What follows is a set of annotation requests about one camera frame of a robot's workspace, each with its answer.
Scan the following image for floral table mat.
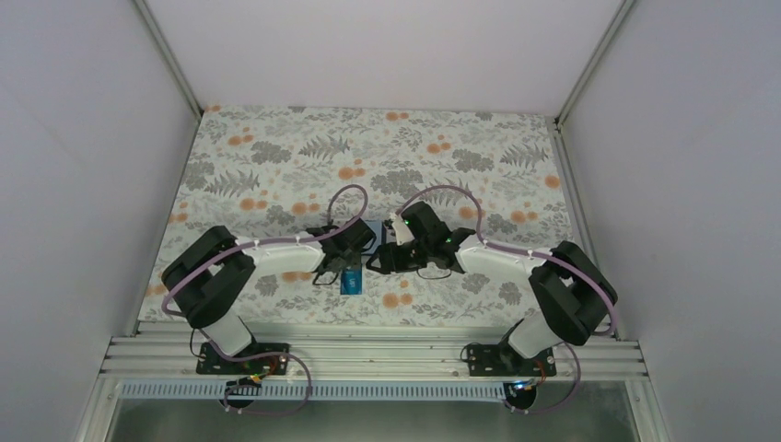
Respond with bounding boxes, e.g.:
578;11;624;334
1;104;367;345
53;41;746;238
139;106;574;327

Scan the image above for aluminium rail frame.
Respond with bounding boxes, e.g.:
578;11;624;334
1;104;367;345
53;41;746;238
77;321;668;441

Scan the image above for perforated cable duct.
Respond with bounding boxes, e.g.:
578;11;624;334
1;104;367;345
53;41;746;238
117;379;506;402

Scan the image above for blue card holder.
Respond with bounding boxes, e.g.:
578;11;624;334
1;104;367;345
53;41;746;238
362;220;388;257

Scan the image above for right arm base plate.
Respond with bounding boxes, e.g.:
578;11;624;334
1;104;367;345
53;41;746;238
460;343;557;378

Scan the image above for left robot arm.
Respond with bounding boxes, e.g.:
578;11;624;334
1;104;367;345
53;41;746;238
161;218;376;373

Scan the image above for blue credit card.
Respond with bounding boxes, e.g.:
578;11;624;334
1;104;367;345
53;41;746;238
340;266;363;296

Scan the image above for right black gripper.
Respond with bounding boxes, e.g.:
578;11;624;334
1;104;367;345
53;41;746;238
367;238;432;273

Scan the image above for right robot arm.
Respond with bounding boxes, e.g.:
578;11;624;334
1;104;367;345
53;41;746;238
367;202;618;375

